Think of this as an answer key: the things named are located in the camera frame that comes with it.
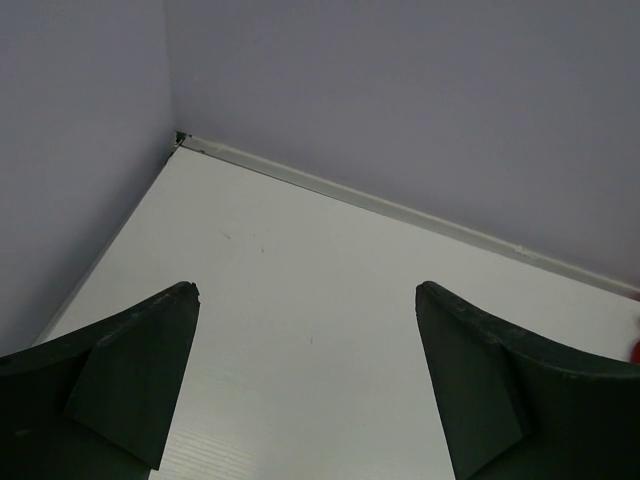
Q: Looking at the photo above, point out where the white table edge rail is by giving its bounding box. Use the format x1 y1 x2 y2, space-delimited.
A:
173 130 640 301

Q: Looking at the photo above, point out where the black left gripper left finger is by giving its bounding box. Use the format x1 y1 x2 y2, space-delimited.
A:
1 282 200 479

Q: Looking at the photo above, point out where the dark red t shirt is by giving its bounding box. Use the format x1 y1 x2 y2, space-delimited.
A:
629 341 640 365

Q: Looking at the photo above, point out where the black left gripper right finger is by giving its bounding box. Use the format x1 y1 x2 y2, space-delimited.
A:
415 281 639 479

